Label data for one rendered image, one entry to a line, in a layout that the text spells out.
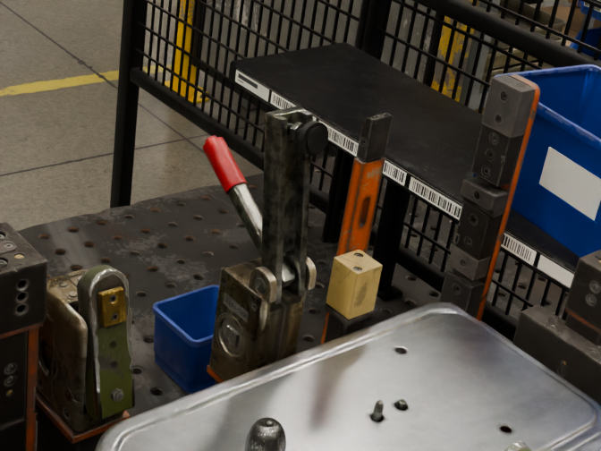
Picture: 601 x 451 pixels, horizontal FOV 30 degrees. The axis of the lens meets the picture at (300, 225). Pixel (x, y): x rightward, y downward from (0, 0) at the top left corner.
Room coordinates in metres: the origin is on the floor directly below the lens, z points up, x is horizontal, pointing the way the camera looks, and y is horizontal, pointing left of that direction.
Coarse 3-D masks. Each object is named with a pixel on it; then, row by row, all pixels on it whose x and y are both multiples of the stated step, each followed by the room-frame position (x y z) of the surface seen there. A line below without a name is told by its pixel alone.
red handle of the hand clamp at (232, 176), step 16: (208, 144) 0.94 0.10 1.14; (224, 144) 0.94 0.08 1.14; (208, 160) 0.94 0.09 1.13; (224, 160) 0.93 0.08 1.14; (224, 176) 0.92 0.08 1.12; (240, 176) 0.92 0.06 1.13; (240, 192) 0.91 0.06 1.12; (240, 208) 0.90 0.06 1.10; (256, 208) 0.90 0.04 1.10; (256, 224) 0.89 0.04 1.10; (256, 240) 0.88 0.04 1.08; (288, 272) 0.86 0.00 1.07
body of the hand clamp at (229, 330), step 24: (240, 264) 0.89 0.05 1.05; (240, 288) 0.86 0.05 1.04; (216, 312) 0.88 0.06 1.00; (240, 312) 0.86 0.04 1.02; (264, 312) 0.84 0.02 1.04; (288, 312) 0.86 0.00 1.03; (216, 336) 0.88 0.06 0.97; (240, 336) 0.86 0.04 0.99; (264, 336) 0.84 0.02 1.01; (288, 336) 0.86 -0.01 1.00; (216, 360) 0.87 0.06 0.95; (240, 360) 0.85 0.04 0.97; (264, 360) 0.85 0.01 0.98
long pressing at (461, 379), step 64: (384, 320) 0.91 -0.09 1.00; (448, 320) 0.93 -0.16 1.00; (256, 384) 0.78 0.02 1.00; (320, 384) 0.80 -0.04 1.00; (384, 384) 0.81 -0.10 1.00; (448, 384) 0.83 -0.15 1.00; (512, 384) 0.84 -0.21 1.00; (128, 448) 0.67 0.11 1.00; (192, 448) 0.69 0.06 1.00; (320, 448) 0.71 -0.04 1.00; (384, 448) 0.72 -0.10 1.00; (448, 448) 0.74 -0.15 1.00
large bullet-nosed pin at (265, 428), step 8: (256, 424) 0.67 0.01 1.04; (264, 424) 0.67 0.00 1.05; (272, 424) 0.67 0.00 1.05; (280, 424) 0.68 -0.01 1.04; (256, 432) 0.67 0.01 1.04; (264, 432) 0.67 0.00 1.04; (272, 432) 0.67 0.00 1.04; (280, 432) 0.67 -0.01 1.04; (248, 440) 0.67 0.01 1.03; (256, 440) 0.66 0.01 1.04; (264, 440) 0.66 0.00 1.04; (272, 440) 0.66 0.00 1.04; (280, 440) 0.67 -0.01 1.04; (248, 448) 0.67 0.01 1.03; (256, 448) 0.66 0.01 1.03; (264, 448) 0.66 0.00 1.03; (272, 448) 0.66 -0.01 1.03; (280, 448) 0.67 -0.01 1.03
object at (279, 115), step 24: (288, 120) 0.88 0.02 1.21; (312, 120) 0.88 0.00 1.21; (288, 144) 0.88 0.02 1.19; (312, 144) 0.85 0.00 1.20; (264, 168) 0.87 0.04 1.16; (288, 168) 0.87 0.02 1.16; (264, 192) 0.87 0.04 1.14; (288, 192) 0.87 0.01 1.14; (264, 216) 0.86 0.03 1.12; (288, 216) 0.87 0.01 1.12; (264, 240) 0.86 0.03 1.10; (288, 240) 0.87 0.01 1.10; (264, 264) 0.86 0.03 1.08; (288, 288) 0.87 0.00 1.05
